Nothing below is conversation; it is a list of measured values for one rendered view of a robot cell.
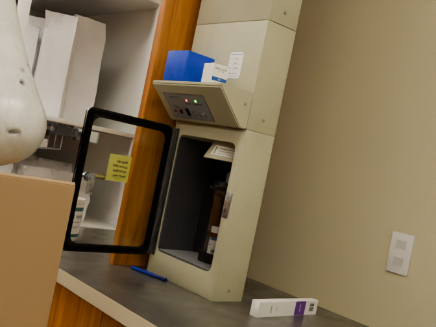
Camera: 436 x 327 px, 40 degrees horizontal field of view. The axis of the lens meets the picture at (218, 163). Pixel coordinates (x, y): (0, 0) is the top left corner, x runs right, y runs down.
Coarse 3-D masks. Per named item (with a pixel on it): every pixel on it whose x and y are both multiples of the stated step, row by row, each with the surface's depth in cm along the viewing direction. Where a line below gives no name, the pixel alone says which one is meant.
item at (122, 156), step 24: (96, 120) 166; (96, 144) 167; (120, 144) 172; (144, 144) 178; (96, 168) 168; (120, 168) 173; (144, 168) 179; (96, 192) 169; (120, 192) 174; (144, 192) 180; (96, 216) 170; (120, 216) 176; (144, 216) 182; (72, 240) 166; (96, 240) 171; (120, 240) 177; (144, 240) 183
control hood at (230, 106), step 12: (156, 84) 178; (168, 84) 173; (180, 84) 169; (192, 84) 164; (204, 84) 160; (216, 84) 156; (204, 96) 163; (216, 96) 159; (228, 96) 157; (240, 96) 159; (168, 108) 182; (216, 108) 163; (228, 108) 159; (240, 108) 160; (180, 120) 181; (192, 120) 176; (216, 120) 167; (228, 120) 162; (240, 120) 160
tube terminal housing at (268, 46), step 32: (224, 32) 175; (256, 32) 165; (288, 32) 168; (224, 64) 173; (256, 64) 163; (288, 64) 169; (256, 96) 163; (192, 128) 180; (224, 128) 169; (256, 128) 165; (256, 160) 166; (256, 192) 168; (224, 224) 163; (256, 224) 169; (160, 256) 182; (224, 256) 163; (192, 288) 169; (224, 288) 165
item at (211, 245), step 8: (216, 192) 177; (224, 192) 174; (216, 200) 176; (216, 208) 176; (208, 216) 178; (216, 216) 176; (208, 224) 177; (216, 224) 175; (208, 232) 176; (216, 232) 175; (208, 240) 176; (216, 240) 175; (200, 248) 179; (208, 248) 176
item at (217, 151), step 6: (216, 144) 175; (222, 144) 174; (228, 144) 173; (210, 150) 176; (216, 150) 174; (222, 150) 173; (228, 150) 172; (234, 150) 172; (204, 156) 177; (210, 156) 174; (216, 156) 172; (222, 156) 172; (228, 156) 171
